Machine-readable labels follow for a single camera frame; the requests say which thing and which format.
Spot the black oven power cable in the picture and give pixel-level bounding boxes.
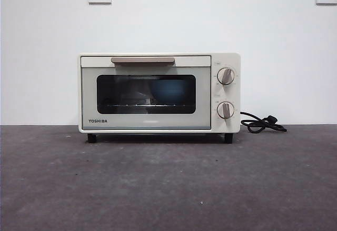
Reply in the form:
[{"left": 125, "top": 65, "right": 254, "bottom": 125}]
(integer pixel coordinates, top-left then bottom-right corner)
[{"left": 240, "top": 111, "right": 288, "bottom": 134}]

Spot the cream Toshiba toaster oven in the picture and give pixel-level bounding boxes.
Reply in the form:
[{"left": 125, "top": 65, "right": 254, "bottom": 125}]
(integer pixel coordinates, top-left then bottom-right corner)
[{"left": 78, "top": 52, "right": 242, "bottom": 144}]

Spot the blue ribbed bowl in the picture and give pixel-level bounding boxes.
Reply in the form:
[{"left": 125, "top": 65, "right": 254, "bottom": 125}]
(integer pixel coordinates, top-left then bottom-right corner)
[{"left": 150, "top": 79, "right": 188, "bottom": 104}]

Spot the beige oven knob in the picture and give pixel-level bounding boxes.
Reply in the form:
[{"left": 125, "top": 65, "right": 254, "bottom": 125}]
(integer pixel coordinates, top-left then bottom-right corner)
[
  {"left": 216, "top": 101, "right": 235, "bottom": 119},
  {"left": 216, "top": 67, "right": 236, "bottom": 86}
]

